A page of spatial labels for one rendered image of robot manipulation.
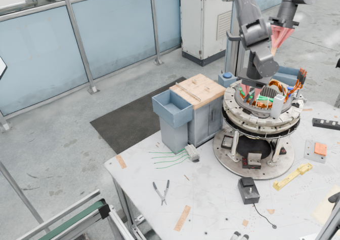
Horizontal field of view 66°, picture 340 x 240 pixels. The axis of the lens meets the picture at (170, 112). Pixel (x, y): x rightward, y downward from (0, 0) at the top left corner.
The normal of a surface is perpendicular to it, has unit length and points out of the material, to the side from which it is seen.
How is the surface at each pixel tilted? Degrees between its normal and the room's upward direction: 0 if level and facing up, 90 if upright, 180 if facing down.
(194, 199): 0
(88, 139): 0
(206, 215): 0
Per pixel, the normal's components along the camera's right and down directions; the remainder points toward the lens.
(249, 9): -0.11, 0.37
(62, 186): -0.06, -0.77
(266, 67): 0.04, 0.64
